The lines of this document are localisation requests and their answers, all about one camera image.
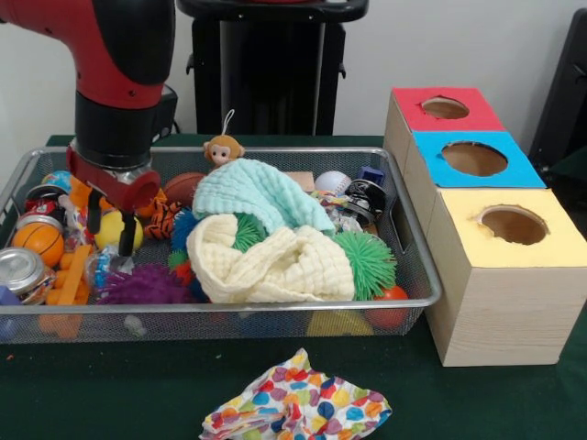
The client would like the small orange basketball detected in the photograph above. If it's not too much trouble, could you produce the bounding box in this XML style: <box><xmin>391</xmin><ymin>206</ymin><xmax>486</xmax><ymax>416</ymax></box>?
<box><xmin>12</xmin><ymin>223</ymin><xmax>65</xmax><ymax>267</ymax></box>

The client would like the brown monkey plush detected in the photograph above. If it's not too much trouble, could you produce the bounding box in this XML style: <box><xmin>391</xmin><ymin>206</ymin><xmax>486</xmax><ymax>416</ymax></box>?
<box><xmin>204</xmin><ymin>110</ymin><xmax>245</xmax><ymax>168</ymax></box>

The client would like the polka dot cloth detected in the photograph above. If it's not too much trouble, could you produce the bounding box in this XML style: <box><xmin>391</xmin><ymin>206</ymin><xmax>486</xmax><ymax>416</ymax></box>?
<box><xmin>200</xmin><ymin>348</ymin><xmax>393</xmax><ymax>440</ymax></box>

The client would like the black upright panel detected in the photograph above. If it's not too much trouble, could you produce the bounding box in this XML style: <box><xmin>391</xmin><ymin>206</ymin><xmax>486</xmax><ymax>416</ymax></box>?
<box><xmin>532</xmin><ymin>9</ymin><xmax>587</xmax><ymax>171</ymax></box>

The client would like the green spiky ball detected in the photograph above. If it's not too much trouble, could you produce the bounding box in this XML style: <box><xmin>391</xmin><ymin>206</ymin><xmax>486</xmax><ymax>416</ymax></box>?
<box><xmin>335</xmin><ymin>229</ymin><xmax>397</xmax><ymax>302</ymax></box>

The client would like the cream cloth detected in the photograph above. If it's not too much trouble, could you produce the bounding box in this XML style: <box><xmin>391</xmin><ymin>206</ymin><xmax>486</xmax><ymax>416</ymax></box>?
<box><xmin>188</xmin><ymin>214</ymin><xmax>357</xmax><ymax>303</ymax></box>

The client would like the mint green cloth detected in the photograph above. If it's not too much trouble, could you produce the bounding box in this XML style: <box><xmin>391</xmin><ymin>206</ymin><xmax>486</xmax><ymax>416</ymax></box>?
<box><xmin>193</xmin><ymin>159</ymin><xmax>336</xmax><ymax>237</ymax></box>

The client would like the small brown football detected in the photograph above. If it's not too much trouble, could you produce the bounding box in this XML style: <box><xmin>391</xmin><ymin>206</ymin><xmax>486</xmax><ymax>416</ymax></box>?
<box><xmin>163</xmin><ymin>172</ymin><xmax>207</xmax><ymax>207</ymax></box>

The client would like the dark green tablecloth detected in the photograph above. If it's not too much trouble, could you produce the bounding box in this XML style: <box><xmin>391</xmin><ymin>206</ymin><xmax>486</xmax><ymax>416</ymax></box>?
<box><xmin>0</xmin><ymin>135</ymin><xmax>587</xmax><ymax>440</ymax></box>

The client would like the purple spiky ball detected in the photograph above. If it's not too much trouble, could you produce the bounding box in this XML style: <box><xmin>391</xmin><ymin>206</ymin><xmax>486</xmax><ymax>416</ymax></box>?
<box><xmin>99</xmin><ymin>266</ymin><xmax>194</xmax><ymax>305</ymax></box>

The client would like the side table with green cloth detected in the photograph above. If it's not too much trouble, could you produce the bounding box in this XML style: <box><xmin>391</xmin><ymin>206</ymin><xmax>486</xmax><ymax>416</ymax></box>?
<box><xmin>548</xmin><ymin>147</ymin><xmax>587</xmax><ymax>190</ymax></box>

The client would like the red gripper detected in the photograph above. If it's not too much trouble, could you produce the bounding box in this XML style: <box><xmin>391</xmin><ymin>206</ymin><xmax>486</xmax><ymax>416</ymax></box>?
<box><xmin>66</xmin><ymin>147</ymin><xmax>161</xmax><ymax>258</ymax></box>

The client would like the silver tin can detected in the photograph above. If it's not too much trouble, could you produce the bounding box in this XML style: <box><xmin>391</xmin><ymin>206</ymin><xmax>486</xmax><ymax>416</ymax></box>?
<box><xmin>0</xmin><ymin>247</ymin><xmax>49</xmax><ymax>305</ymax></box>

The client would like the yellow ball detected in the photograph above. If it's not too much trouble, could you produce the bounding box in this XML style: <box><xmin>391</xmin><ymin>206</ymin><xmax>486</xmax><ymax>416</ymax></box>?
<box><xmin>94</xmin><ymin>211</ymin><xmax>144</xmax><ymax>253</ymax></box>

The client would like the wooden box with three holes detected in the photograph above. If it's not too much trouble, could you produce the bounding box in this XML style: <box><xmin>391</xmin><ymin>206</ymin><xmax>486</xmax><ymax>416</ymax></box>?
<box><xmin>385</xmin><ymin>87</ymin><xmax>587</xmax><ymax>368</ymax></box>

